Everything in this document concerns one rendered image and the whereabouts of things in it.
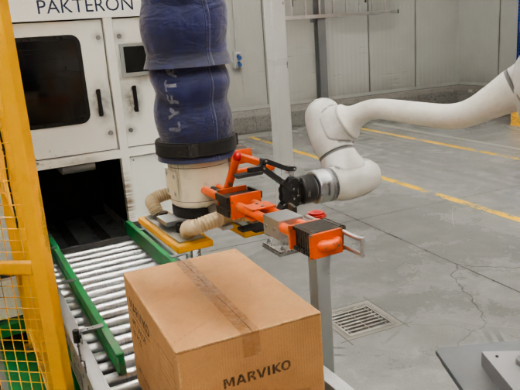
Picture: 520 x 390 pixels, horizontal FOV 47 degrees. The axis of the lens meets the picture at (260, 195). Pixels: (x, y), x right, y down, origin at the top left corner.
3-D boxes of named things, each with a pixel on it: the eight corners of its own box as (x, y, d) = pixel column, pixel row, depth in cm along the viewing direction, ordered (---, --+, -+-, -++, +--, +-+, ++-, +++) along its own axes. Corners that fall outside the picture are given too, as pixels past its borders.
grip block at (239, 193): (215, 213, 150) (213, 190, 149) (249, 205, 155) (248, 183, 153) (229, 220, 143) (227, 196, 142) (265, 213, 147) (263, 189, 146)
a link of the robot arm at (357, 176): (327, 209, 162) (310, 166, 166) (373, 199, 169) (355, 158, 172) (346, 193, 153) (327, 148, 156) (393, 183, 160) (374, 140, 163)
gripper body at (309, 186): (318, 174, 152) (286, 180, 148) (319, 206, 154) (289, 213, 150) (302, 169, 158) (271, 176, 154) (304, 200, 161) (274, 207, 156)
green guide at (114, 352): (35, 253, 344) (32, 237, 342) (54, 248, 348) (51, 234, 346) (97, 383, 205) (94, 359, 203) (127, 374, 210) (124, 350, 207)
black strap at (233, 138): (145, 151, 172) (143, 137, 171) (218, 139, 182) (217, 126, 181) (172, 162, 152) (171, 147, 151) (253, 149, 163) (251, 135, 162)
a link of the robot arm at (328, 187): (340, 203, 156) (320, 208, 153) (319, 197, 164) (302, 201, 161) (338, 169, 154) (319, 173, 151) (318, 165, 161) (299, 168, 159)
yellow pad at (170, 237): (138, 223, 181) (135, 207, 180) (169, 217, 186) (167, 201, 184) (178, 254, 152) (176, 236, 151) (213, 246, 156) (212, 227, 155)
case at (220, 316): (138, 381, 206) (122, 272, 196) (244, 350, 221) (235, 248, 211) (192, 493, 153) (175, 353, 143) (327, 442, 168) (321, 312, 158)
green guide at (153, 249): (126, 234, 367) (124, 220, 365) (143, 230, 371) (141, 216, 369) (237, 339, 228) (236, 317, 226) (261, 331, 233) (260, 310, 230)
